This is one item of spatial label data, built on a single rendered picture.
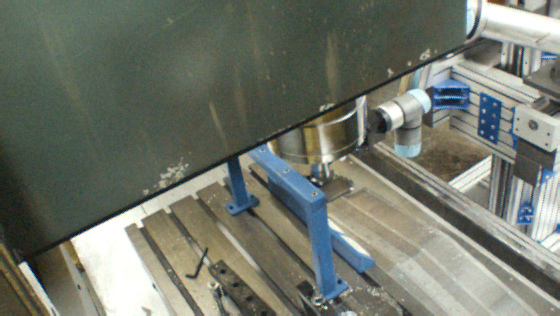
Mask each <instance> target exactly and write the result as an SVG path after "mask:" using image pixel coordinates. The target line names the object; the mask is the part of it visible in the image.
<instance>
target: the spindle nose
mask: <svg viewBox="0 0 560 316"><path fill-rule="evenodd" d="M366 127H367V108H366V95H365V96H363V97H361V98H359V99H358V98H357V99H355V100H353V101H351V102H350V103H348V104H346V105H344V106H342V107H340V108H338V109H336V110H334V111H333V112H331V113H329V114H324V115H322V116H320V117H318V118H316V119H314V120H312V121H311V122H309V123H307V124H305V125H303V126H301V127H299V128H297V129H295V130H293V131H291V132H289V133H287V134H285V135H281V136H279V137H277V138H275V139H273V140H271V141H269V142H267V146H268V148H269V150H270V151H271V152H272V153H273V154H274V155H275V156H277V157H278V158H280V159H282V160H287V161H289V162H293V163H298V164H321V163H327V162H331V161H335V160H339V159H342V158H344V157H346V156H347V155H349V154H351V153H352V152H354V151H355V149H357V148H358V147H359V146H360V145H361V143H362V142H363V140H364V139H365V137H366V133H367V129H366Z"/></svg>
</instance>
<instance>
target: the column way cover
mask: <svg viewBox="0 0 560 316"><path fill-rule="evenodd" d="M34 259H35V262H36V265H37V267H38V270H39V273H40V277H41V281H42V284H43V287H44V290H45V292H46V295H47V297H48V298H49V300H50V301H51V302H52V304H53V307H54V308H55V310H57V312H58V313H59V315H60V316H100V314H99V312H98V309H97V306H96V303H95V301H94V300H93V297H92V295H91V293H90V290H89V289H88V287H87V284H86V282H85V281H84V280H83V279H82V277H81V275H80V273H79V271H78V270H77V269H76V267H75V265H74V263H73V262H72V260H71V257H70V256H69V254H68V252H67V250H66V248H65V247H64V246H63V244H62V245H57V246H56V247H54V248H52V249H51V250H49V251H46V252H44V253H42V254H41V255H39V256H36V257H34Z"/></svg>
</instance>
